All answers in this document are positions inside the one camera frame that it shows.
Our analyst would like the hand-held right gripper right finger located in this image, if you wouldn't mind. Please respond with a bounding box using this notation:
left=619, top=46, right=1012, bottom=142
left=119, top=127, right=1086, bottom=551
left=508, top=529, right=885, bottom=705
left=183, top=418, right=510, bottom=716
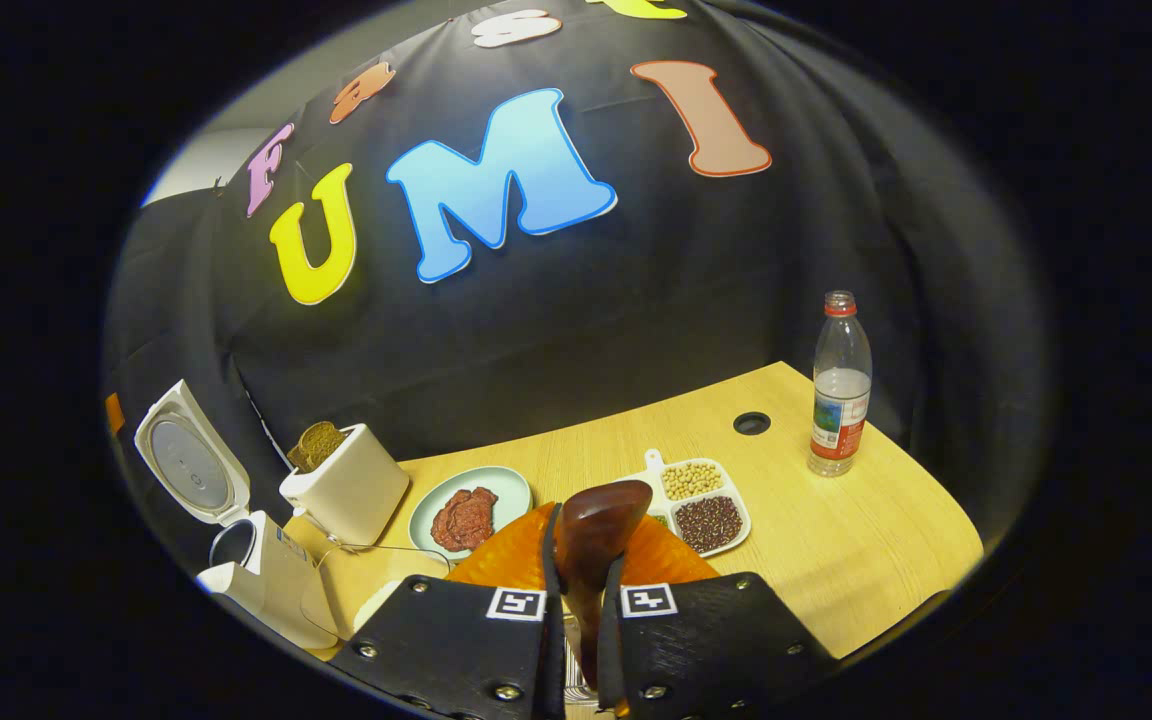
left=596, top=512, right=839, bottom=720

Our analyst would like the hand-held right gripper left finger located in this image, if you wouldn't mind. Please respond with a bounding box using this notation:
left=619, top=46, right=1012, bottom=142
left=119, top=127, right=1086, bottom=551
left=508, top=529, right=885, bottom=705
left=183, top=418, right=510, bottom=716
left=331, top=503, right=568, bottom=720

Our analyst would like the brown wooden spoon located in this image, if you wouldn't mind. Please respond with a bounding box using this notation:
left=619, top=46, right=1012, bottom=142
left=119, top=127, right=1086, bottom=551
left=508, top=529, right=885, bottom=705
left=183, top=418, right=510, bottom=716
left=553, top=480, right=655, bottom=691

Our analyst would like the white rice cooker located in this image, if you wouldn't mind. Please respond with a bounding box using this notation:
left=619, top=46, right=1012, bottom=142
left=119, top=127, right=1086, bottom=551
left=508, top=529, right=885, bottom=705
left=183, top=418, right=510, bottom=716
left=133, top=379, right=340, bottom=652

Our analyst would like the red meat slice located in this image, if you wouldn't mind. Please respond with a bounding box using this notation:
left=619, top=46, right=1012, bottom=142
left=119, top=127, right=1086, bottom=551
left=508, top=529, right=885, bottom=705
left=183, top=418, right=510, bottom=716
left=431, top=490, right=472, bottom=552
left=456, top=487, right=500, bottom=550

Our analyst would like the white divided bean dish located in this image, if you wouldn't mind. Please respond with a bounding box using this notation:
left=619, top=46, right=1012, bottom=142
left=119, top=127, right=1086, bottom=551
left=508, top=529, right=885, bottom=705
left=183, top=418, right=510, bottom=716
left=619, top=448, right=753, bottom=559

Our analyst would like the light green plate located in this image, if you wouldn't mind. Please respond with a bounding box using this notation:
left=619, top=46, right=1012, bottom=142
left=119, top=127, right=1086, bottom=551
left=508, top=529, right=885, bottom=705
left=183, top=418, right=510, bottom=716
left=408, top=466, right=535, bottom=564

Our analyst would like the white toaster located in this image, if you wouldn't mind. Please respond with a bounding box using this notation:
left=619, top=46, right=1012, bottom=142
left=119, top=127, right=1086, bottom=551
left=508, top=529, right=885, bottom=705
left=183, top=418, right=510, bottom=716
left=279, top=423, right=412, bottom=549

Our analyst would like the clear plastic water bottle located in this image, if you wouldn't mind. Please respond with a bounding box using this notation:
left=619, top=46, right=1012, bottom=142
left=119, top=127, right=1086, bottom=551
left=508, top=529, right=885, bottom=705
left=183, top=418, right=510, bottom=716
left=807, top=290, right=875, bottom=479

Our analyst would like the white power cord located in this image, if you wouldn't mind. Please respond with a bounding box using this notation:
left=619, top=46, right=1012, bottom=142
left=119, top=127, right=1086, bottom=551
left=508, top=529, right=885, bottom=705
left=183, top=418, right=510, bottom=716
left=241, top=390, right=287, bottom=457

